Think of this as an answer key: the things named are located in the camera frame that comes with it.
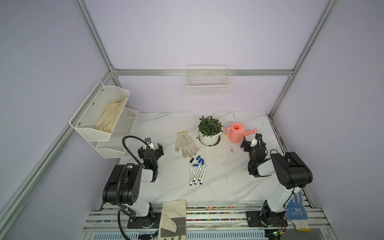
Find white marker pen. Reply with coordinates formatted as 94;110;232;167
189;166;194;186
193;164;202;185
200;165;208;185
197;165;205;182

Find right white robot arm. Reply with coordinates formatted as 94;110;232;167
241;133;313;228

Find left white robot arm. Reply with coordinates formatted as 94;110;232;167
102;144;164;229

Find pink watering can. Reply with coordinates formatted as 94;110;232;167
224;123;258;144

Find white knit work glove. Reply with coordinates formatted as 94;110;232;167
175;131;200;158

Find green potted plant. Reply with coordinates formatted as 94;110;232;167
198;116;223;146

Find white two-tier mesh rack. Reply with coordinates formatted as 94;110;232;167
69;82;139;159

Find beige glove in rack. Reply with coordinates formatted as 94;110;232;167
94;97;128;134

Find blue dotted work glove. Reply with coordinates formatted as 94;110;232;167
286;192;312;232

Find beige canvas glove front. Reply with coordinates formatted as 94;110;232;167
159;200;187;240

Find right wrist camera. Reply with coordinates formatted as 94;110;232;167
250;133;263;147

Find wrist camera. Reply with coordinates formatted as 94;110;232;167
250;133;263;147
145;138;155;150

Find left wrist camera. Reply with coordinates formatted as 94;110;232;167
145;138;155;150

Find aluminium frame rails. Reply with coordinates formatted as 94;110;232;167
1;1;338;239

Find white wire wall basket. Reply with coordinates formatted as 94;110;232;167
187;65;231;97

